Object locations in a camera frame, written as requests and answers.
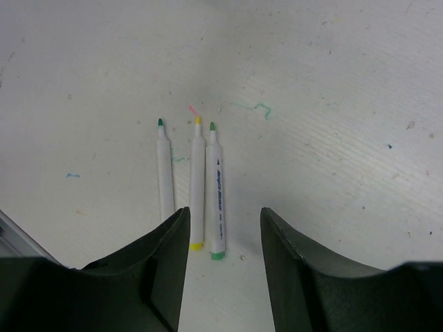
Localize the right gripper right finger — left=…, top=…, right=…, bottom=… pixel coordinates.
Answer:
left=260, top=207, right=442, bottom=331

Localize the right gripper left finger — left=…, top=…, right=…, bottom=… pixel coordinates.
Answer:
left=1, top=207, right=190, bottom=331

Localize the aluminium rail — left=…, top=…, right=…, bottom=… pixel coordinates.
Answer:
left=0, top=211, right=59, bottom=264

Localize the teal green marker pen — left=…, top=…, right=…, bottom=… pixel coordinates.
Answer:
left=156, top=118, right=176, bottom=221

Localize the yellow cap marker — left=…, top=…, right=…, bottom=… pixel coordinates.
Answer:
left=189, top=116, right=206, bottom=250

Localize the light green cap marker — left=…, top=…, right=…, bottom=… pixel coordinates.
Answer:
left=206, top=122, right=226, bottom=261

